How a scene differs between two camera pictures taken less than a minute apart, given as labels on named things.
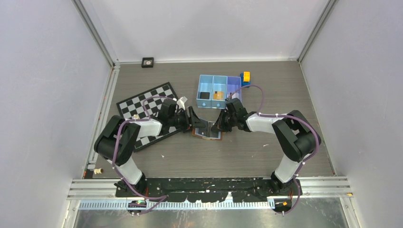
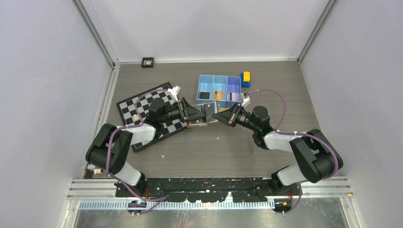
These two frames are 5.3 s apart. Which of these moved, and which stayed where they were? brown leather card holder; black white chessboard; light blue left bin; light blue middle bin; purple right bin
Moved: brown leather card holder
Stayed: purple right bin; light blue left bin; light blue middle bin; black white chessboard
